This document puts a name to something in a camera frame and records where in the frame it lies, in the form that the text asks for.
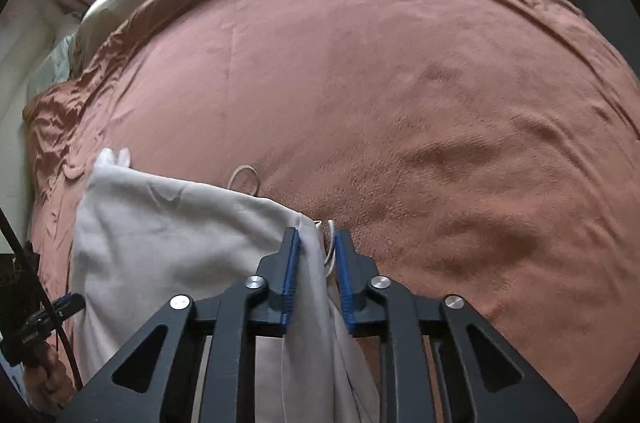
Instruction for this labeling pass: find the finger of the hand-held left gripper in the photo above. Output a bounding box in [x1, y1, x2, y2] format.
[30, 293, 86, 325]

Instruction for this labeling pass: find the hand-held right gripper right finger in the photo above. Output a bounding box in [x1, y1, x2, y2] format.
[335, 229, 581, 423]

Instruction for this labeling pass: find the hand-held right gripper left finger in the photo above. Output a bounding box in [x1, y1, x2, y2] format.
[57, 227, 301, 423]

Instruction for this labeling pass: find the beige zip jacket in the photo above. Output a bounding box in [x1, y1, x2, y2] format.
[70, 147, 381, 423]

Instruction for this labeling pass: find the person's left hand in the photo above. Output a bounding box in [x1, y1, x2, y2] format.
[25, 343, 76, 415]

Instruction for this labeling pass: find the rust brown blanket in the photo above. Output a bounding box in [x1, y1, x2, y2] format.
[22, 0, 640, 423]

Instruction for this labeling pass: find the pale green pillow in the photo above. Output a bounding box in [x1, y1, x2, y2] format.
[27, 33, 76, 99]

